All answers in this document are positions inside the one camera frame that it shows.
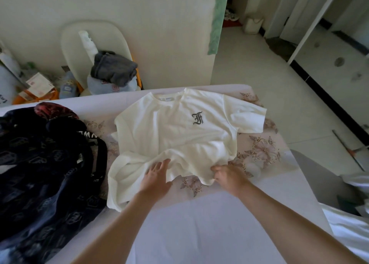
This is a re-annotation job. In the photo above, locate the person's right hand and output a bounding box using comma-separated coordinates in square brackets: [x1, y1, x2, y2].
[210, 164, 252, 198]

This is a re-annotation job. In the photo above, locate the person's left hand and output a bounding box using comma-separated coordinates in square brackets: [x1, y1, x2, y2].
[138, 159, 174, 198]

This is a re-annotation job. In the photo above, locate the white t-shirt with letter print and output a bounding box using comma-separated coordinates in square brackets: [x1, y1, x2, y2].
[107, 87, 267, 212]

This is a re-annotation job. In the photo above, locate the person's left forearm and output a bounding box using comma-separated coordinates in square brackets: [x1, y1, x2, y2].
[71, 189, 163, 264]

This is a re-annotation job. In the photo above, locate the person's right forearm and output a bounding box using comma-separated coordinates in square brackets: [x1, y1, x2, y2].
[234, 182, 362, 264]

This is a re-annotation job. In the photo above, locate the white floral tablecloth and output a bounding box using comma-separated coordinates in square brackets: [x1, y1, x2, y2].
[0, 84, 335, 264]

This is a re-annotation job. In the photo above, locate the light blue cushion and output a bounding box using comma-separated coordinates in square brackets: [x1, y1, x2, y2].
[86, 74, 142, 93]

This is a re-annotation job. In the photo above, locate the grey folded garment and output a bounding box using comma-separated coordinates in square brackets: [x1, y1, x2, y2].
[91, 51, 138, 87]

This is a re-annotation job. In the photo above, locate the dark navy patterned garment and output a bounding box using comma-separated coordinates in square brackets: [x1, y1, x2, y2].
[0, 108, 109, 264]

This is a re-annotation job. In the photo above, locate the dark red patterned garment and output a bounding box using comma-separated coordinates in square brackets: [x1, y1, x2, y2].
[34, 101, 80, 121]

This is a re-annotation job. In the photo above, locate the white bed sheet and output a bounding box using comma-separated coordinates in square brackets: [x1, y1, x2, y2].
[319, 172, 369, 263]

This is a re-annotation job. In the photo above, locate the orange bag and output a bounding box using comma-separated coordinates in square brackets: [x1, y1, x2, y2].
[13, 87, 60, 105]

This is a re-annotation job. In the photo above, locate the white waste bin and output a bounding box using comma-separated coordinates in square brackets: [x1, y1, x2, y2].
[243, 15, 264, 35]

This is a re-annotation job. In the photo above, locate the white plastic chair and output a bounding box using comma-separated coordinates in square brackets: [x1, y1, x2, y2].
[60, 20, 142, 92]

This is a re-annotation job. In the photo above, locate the white paper package red print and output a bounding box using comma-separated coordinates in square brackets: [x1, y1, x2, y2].
[25, 72, 55, 98]

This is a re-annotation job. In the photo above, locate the broom with long handle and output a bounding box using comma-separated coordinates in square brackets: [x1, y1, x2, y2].
[332, 130, 369, 172]

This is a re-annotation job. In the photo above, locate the white sliding door frame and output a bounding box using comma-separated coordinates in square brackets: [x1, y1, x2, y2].
[287, 0, 345, 65]

